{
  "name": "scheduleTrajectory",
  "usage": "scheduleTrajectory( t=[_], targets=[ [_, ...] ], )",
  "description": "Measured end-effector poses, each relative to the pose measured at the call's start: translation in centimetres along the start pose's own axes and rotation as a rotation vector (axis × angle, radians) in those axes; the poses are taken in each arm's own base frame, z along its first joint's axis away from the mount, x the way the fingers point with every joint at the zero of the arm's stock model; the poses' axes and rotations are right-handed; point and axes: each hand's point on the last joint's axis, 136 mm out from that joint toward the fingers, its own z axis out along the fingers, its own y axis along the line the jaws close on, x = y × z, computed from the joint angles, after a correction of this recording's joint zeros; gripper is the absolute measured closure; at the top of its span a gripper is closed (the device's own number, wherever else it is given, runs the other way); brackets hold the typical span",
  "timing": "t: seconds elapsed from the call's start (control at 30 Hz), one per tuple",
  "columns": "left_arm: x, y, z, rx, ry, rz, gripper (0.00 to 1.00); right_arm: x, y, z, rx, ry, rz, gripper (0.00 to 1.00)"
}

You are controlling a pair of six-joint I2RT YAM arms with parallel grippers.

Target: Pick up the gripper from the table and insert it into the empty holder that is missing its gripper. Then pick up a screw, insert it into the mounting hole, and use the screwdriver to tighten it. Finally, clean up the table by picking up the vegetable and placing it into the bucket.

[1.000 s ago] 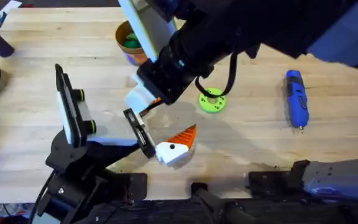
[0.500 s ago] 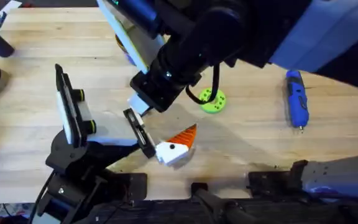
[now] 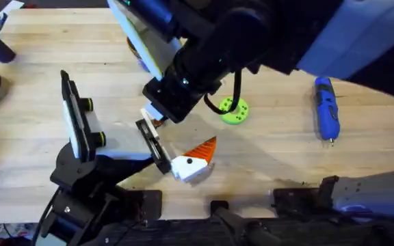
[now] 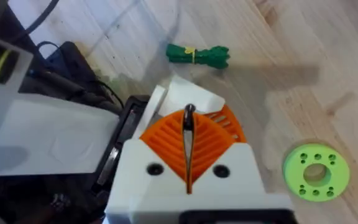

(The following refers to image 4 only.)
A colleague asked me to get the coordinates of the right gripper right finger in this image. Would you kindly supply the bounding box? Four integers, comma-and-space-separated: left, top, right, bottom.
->
190, 111, 267, 195

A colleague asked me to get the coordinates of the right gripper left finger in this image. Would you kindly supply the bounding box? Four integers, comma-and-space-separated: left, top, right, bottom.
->
104, 110, 189, 224

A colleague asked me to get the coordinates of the green toy vegetable bundle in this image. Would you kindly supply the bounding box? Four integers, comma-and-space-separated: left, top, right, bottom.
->
165, 43, 231, 70

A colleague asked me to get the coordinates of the black cable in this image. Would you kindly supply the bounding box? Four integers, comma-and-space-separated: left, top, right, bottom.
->
9, 0, 60, 42

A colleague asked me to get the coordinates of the green disc with holes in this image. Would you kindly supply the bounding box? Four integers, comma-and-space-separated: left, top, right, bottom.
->
282, 142, 351, 203

